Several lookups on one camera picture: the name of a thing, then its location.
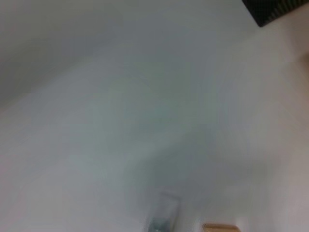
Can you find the grey marker pen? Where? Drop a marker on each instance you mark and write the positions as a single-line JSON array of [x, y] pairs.
[[161, 217]]

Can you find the black mesh pen holder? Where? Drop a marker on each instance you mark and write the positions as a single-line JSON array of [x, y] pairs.
[[272, 9]]

